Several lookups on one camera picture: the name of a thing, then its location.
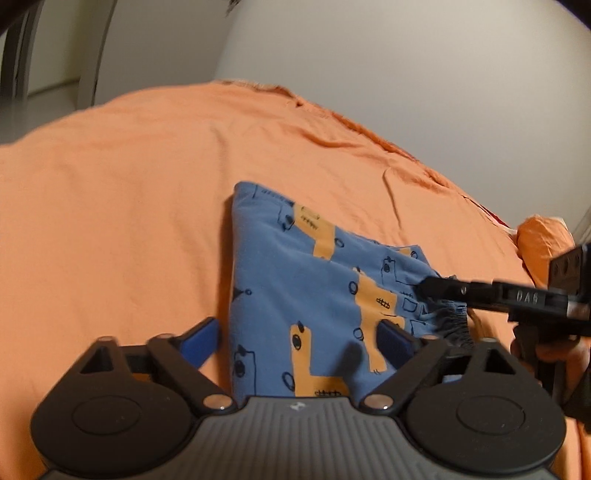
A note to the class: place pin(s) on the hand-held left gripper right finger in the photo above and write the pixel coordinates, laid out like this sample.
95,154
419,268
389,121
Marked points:
392,344

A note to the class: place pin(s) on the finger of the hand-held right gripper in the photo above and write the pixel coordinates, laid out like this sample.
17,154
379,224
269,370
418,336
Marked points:
450,290

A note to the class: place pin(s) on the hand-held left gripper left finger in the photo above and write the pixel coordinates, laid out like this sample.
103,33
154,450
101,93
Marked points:
199,344

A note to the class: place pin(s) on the blue pants with orange print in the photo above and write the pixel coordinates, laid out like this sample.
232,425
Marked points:
295,300

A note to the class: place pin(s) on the person's right hand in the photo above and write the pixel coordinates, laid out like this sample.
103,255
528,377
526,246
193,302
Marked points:
558,354

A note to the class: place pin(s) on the orange pillow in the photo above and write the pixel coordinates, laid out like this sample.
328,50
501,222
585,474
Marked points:
545,249

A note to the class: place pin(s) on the orange bed sheet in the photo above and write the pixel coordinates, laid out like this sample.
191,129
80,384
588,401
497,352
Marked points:
115,207

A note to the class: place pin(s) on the white door frame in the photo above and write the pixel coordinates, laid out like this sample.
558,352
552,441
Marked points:
87,50

